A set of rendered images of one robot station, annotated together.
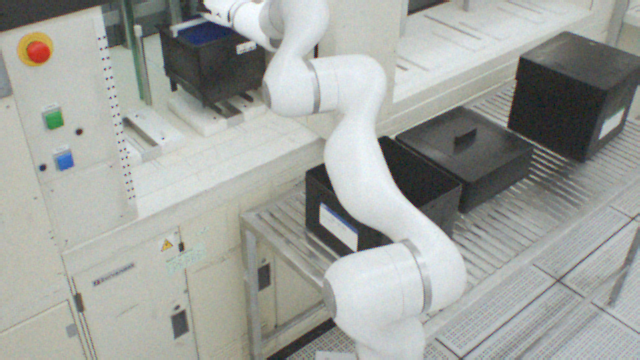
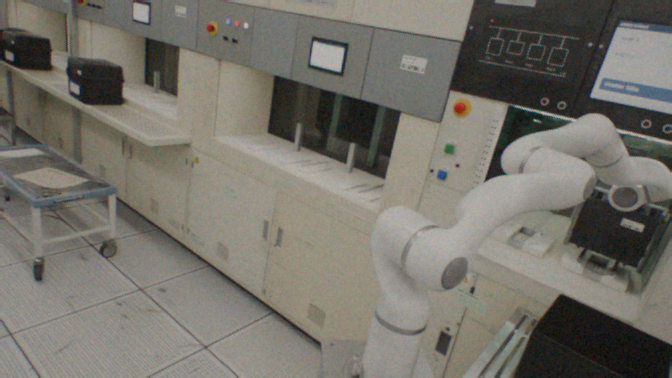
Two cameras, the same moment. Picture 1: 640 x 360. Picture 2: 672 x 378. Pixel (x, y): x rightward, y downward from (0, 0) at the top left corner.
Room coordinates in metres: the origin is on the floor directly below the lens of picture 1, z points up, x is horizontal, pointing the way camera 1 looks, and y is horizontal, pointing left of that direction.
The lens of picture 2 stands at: (0.35, -0.89, 1.50)
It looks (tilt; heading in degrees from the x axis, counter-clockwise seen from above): 20 degrees down; 75
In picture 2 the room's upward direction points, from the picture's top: 11 degrees clockwise
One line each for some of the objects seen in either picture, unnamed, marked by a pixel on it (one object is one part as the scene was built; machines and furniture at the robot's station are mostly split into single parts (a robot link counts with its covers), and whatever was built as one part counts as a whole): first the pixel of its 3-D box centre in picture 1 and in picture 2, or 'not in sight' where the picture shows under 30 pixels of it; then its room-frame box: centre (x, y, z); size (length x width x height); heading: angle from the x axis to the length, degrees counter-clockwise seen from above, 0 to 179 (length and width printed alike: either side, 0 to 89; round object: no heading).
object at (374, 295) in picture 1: (377, 311); (403, 263); (0.74, -0.11, 1.07); 0.19 x 0.12 x 0.24; 110
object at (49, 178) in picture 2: not in sight; (52, 177); (-0.64, 1.68, 0.47); 0.31 x 0.23 x 0.02; 152
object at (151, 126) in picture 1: (133, 136); (522, 236); (1.51, 0.49, 0.89); 0.22 x 0.21 x 0.04; 40
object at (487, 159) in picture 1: (462, 150); not in sight; (1.56, -0.43, 0.83); 0.29 x 0.29 x 0.13; 39
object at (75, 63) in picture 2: not in sight; (95, 80); (-0.61, 2.31, 0.93); 0.30 x 0.28 x 0.26; 127
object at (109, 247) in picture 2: not in sight; (46, 201); (-0.74, 1.83, 0.24); 0.97 x 0.52 x 0.48; 133
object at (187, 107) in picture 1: (216, 104); (596, 265); (1.68, 0.29, 0.89); 0.22 x 0.21 x 0.04; 40
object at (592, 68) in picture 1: (574, 94); not in sight; (1.79, -0.81, 0.89); 0.29 x 0.29 x 0.25; 44
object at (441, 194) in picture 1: (380, 205); (591, 365); (1.28, -0.17, 0.85); 0.28 x 0.28 x 0.17; 39
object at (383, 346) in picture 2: not in sight; (391, 350); (0.75, -0.14, 0.85); 0.19 x 0.19 x 0.18
